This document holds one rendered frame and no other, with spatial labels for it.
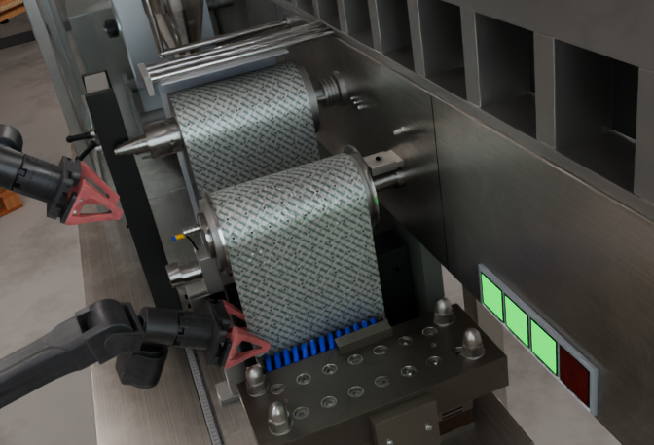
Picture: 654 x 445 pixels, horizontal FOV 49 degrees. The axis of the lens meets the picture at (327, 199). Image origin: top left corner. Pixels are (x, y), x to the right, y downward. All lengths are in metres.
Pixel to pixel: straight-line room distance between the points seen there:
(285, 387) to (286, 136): 0.45
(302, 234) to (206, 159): 0.26
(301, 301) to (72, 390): 1.98
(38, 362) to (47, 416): 1.91
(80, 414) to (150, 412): 1.55
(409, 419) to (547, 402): 1.48
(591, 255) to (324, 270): 0.51
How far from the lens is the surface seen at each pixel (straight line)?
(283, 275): 1.16
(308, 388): 1.16
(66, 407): 3.02
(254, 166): 1.33
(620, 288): 0.77
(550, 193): 0.82
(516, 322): 0.99
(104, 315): 1.11
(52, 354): 1.11
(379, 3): 1.16
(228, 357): 1.15
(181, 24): 1.73
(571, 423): 2.51
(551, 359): 0.95
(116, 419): 1.43
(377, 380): 1.15
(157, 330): 1.13
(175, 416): 1.39
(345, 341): 1.20
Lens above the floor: 1.80
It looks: 28 degrees down
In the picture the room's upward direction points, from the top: 10 degrees counter-clockwise
